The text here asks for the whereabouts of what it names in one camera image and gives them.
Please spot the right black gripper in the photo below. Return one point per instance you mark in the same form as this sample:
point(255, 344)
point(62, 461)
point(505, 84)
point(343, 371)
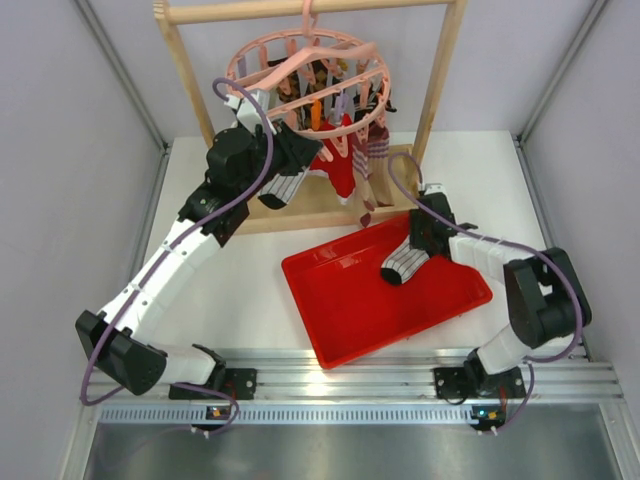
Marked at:
point(417, 240)

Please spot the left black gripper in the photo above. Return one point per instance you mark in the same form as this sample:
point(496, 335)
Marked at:
point(301, 150)

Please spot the pink round clip hanger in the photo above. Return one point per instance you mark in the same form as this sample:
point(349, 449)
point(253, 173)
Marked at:
point(264, 62)

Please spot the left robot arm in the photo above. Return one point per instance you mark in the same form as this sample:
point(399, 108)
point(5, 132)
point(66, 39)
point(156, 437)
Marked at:
point(241, 164)

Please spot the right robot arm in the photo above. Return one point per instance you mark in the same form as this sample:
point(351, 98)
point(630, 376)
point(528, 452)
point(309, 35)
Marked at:
point(545, 299)

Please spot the red santa sock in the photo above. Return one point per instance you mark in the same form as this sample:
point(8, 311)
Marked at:
point(339, 171)

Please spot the maroon striped beige sock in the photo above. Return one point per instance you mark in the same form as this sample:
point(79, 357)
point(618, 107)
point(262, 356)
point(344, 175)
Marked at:
point(370, 154)

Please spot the black yellow argyle sock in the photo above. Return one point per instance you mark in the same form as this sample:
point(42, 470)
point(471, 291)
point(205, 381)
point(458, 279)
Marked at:
point(318, 76)

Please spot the black white striped sock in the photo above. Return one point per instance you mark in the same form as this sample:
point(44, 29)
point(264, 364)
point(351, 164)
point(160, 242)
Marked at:
point(373, 98)

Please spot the red plastic tray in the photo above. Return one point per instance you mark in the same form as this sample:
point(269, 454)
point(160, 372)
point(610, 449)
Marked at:
point(349, 310)

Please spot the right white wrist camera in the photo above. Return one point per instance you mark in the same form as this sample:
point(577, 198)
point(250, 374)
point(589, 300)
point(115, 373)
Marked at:
point(433, 188)

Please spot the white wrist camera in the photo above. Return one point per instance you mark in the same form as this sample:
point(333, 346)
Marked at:
point(247, 109)
point(433, 188)

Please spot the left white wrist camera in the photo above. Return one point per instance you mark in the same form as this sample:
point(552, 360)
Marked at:
point(247, 109)

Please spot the wooden hanger rack frame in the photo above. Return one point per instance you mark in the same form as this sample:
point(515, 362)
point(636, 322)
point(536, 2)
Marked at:
point(313, 209)

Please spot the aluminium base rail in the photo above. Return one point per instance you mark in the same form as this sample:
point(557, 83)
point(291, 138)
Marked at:
point(399, 388)

